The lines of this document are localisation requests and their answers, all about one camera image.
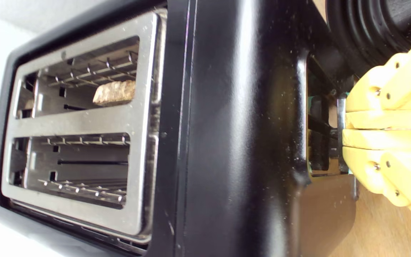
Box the green toaster lever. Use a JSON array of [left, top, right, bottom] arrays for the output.
[[336, 91, 354, 176]]

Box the black two-slot toaster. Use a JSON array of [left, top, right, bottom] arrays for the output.
[[0, 0, 359, 257]]

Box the brown bread slice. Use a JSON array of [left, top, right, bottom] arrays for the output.
[[92, 80, 136, 107]]

